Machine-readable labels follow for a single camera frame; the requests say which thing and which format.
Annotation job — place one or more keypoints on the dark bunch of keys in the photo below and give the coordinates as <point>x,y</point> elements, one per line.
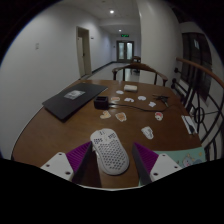
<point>161,98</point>

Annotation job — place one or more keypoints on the beige cartoon sticker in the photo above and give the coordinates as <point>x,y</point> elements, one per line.
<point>105,115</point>

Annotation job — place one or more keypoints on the small white square sticker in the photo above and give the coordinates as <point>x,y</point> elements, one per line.
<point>152,104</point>

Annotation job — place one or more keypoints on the white round sticker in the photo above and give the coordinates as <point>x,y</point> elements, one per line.
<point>142,98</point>

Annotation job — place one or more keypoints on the white arch-shaped sticker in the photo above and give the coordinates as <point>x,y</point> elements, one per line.
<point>129,100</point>

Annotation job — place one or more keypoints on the white cartoon figure sticker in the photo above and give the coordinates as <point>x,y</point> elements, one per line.
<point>147,132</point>

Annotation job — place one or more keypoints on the brown wooden armchair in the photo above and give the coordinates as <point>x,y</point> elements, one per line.
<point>140,66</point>

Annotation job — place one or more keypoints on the black railing with wooden handrail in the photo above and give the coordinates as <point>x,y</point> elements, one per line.
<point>200,68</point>

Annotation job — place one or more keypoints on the white wall switch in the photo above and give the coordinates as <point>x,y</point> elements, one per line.
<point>37,46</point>

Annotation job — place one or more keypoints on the white perforated computer mouse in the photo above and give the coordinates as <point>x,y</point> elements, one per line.
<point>110,153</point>

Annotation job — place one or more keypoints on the small white box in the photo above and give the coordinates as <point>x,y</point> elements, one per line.
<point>130,88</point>

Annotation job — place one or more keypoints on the white oval sticker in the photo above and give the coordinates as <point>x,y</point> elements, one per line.
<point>119,92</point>

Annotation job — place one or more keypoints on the pale orange sticker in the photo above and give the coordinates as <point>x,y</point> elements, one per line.
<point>115,99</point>

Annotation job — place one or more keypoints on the black closed laptop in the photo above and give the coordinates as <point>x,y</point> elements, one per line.
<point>73,100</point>

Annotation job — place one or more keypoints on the beige side door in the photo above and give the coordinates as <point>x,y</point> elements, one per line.
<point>85,53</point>

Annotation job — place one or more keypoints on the orange cartoon sticker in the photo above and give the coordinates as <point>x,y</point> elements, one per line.
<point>121,116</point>

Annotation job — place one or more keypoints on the small black box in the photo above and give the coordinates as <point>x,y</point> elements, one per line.
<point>101,102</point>

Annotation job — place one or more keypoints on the glass double door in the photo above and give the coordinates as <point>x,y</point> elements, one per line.
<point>125,51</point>

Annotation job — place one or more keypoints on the white card with black pen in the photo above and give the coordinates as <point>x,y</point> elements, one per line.
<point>189,124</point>

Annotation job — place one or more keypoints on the dark tall window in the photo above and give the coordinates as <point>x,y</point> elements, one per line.
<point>196,56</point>

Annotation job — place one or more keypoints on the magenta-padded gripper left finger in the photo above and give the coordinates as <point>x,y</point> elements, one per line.
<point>78,155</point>

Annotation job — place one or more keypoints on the red and white sticker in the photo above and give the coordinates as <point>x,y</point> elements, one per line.
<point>158,116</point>

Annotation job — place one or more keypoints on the green exit sign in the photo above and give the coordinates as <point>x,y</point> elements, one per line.
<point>124,35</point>

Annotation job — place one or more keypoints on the pale green cartoon mouse pad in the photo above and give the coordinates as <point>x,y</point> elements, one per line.
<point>185,157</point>

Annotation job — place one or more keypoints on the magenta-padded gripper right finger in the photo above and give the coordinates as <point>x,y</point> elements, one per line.
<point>146,156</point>

